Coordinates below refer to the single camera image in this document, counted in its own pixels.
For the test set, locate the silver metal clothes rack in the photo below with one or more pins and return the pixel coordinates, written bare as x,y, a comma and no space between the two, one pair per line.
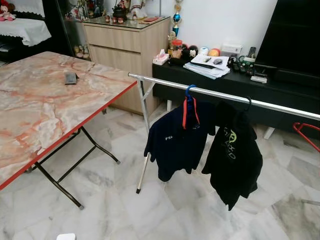
270,106

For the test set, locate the white socket box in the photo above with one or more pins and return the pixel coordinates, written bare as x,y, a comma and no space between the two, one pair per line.
231,50

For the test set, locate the red tray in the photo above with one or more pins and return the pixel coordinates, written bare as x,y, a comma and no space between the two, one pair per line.
150,20

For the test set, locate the white round speaker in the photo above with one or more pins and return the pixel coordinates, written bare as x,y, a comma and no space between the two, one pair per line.
204,50

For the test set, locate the blue plastic hanger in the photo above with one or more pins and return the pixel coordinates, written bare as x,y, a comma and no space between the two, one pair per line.
187,92

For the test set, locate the small white box device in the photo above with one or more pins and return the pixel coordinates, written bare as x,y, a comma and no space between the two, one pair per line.
259,79

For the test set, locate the black green electronic gadget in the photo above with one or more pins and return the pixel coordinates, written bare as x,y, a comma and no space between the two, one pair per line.
241,65

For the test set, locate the black shirt green print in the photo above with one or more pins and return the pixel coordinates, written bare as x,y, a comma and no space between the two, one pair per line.
235,165

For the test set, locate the white lace cloth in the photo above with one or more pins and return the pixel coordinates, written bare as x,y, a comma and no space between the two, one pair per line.
25,30
27,7

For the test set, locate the grey computer mouse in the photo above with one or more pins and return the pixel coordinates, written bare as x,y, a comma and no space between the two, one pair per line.
218,61

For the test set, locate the pink plush toy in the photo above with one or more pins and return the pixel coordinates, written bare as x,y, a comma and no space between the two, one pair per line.
6,12

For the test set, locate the stack of white papers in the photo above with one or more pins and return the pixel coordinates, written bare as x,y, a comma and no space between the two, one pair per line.
210,71

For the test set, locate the red-lidded jar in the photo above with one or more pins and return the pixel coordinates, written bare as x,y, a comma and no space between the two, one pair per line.
177,47

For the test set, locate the black wallet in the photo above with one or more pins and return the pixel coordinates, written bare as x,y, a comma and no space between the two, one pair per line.
71,78

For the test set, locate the dark teapot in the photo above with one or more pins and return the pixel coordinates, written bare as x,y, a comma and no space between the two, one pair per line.
119,12

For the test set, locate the light wooden cabinet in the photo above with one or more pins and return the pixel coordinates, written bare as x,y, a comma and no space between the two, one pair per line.
125,50

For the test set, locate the pink tissue box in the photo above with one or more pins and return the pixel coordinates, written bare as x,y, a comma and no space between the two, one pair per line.
161,59

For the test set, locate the black folding table leg frame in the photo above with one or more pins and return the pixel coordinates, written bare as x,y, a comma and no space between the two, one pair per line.
60,186

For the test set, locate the black TV console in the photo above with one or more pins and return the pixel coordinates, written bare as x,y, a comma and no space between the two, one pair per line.
280,91

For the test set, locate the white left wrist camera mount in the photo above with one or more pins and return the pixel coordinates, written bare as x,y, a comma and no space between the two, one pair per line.
66,237

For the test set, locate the black plush toy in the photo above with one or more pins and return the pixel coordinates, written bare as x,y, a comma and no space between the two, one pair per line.
186,56

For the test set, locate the black flat television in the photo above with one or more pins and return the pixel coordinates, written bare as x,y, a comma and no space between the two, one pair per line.
295,35

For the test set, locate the blue gold trophy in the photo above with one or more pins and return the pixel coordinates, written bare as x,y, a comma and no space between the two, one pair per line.
176,19

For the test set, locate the orange ball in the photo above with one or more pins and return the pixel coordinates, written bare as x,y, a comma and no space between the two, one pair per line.
214,52

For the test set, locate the red plastic hanger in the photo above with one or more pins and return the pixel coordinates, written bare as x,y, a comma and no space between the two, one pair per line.
305,138

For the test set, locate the navy polo shirt red collar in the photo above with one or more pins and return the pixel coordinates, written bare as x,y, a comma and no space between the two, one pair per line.
175,145

